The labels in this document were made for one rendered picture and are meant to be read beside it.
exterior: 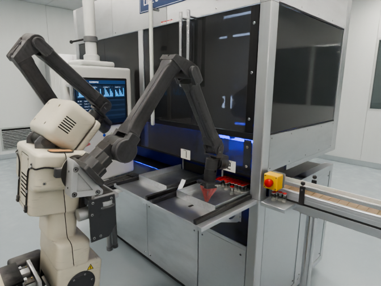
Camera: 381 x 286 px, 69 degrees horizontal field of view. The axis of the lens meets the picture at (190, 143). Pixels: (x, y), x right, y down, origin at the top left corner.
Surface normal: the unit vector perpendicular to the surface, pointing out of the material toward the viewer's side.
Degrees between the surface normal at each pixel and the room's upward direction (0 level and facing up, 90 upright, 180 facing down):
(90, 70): 90
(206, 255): 90
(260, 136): 90
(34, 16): 90
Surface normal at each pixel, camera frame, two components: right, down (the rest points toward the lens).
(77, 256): 0.67, 0.16
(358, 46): -0.72, 0.14
